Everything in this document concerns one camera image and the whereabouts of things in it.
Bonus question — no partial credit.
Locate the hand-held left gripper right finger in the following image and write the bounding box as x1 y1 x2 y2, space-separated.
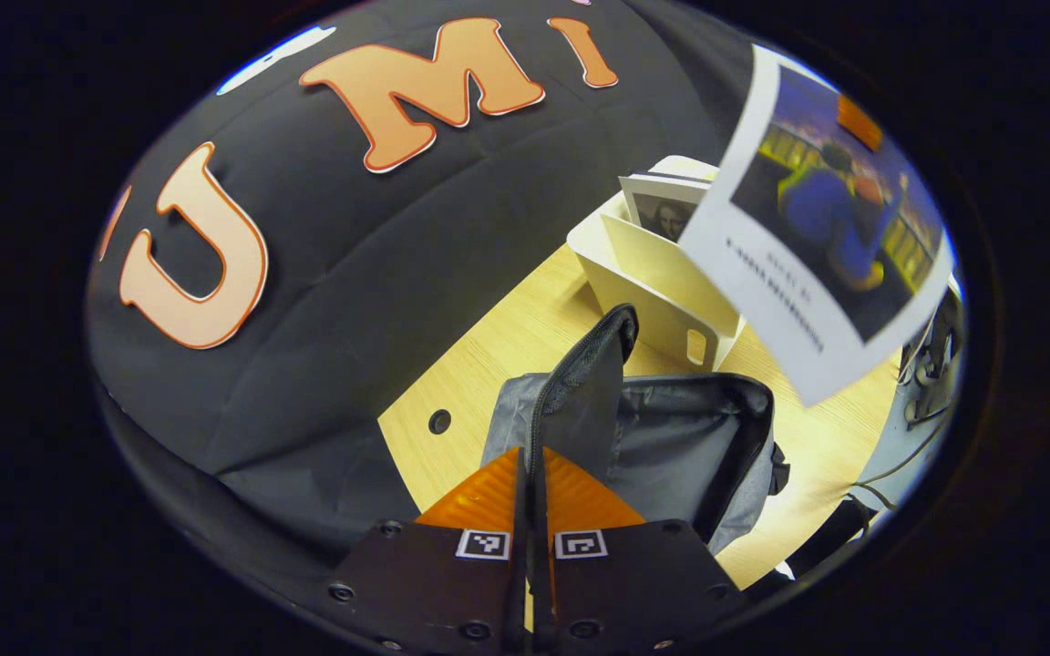
534 446 750 655

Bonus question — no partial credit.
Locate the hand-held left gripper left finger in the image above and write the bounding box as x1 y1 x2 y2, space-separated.
329 446 531 655

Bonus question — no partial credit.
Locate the blue cover book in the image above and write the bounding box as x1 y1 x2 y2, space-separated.
678 44 955 407

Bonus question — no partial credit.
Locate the grey schoolbag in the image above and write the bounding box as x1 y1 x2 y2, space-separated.
481 303 791 558

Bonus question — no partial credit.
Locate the grey cover book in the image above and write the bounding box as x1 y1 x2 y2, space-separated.
619 171 714 243

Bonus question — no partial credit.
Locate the white bookshelf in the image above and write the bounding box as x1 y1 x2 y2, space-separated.
567 155 747 373

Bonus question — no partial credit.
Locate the black backdrop cloth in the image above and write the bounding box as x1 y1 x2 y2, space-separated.
83 0 767 641

